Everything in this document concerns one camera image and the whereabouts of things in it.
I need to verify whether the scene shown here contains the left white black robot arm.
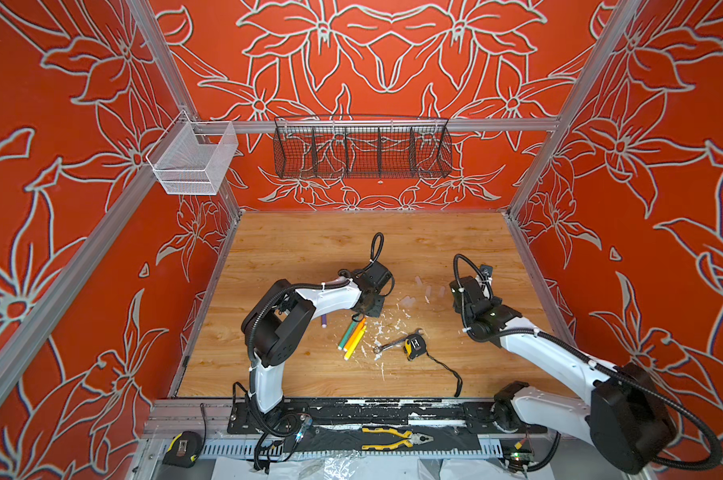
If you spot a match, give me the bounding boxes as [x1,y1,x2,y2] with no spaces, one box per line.
[241,232,395,415]

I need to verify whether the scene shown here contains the silver wrench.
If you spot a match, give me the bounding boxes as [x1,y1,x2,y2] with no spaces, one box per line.
[373,328,425,354]

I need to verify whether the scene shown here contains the yellow black tape measure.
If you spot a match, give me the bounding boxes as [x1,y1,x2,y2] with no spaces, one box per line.
[403,333,427,361]

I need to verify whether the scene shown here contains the yellow handled pliers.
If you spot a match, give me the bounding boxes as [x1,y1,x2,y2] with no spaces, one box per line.
[360,427,435,451]

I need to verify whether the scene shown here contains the white wire basket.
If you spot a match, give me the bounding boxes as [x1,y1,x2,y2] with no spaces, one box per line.
[146,111,239,196]

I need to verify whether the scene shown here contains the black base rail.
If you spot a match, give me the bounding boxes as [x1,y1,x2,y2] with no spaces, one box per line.
[226,397,549,436]

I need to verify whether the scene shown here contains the green marker pen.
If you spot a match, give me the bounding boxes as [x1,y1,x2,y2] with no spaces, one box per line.
[337,321,360,351]

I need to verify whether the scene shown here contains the black wire basket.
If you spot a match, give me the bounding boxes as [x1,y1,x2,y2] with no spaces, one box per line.
[272,114,453,180]

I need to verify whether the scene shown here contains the black tape measure on ledge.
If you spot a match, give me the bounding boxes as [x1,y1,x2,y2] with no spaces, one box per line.
[161,431,204,468]

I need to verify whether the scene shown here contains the yellow marker pen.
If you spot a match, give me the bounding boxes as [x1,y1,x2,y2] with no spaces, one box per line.
[343,327,367,360]

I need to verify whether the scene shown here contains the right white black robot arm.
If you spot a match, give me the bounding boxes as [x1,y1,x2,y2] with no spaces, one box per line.
[449,254,723,475]

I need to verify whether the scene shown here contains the orange marker pen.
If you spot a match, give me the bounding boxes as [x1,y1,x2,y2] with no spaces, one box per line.
[341,320,367,352]

